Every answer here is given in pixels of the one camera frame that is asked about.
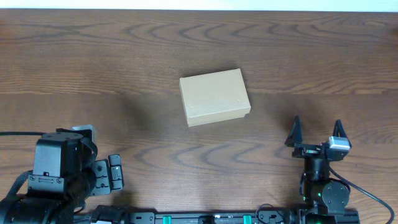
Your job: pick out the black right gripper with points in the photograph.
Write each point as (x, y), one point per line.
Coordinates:
(297, 143)

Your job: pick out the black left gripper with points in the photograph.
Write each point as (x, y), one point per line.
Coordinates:
(108, 177)

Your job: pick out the cardboard box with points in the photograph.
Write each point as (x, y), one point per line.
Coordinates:
(214, 97)

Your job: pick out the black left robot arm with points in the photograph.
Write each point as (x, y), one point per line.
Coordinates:
(66, 172)

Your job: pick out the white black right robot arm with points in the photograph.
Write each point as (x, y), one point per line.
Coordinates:
(325, 198)

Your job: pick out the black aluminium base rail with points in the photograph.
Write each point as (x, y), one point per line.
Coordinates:
(263, 215)

